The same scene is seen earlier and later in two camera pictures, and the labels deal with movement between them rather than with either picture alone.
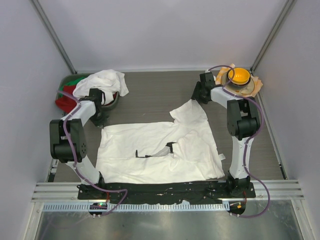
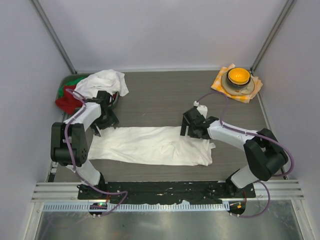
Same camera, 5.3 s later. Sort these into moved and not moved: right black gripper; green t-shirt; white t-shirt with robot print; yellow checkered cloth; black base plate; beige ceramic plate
Moved: white t-shirt with robot print; right black gripper
Not moved: beige ceramic plate; yellow checkered cloth; black base plate; green t-shirt
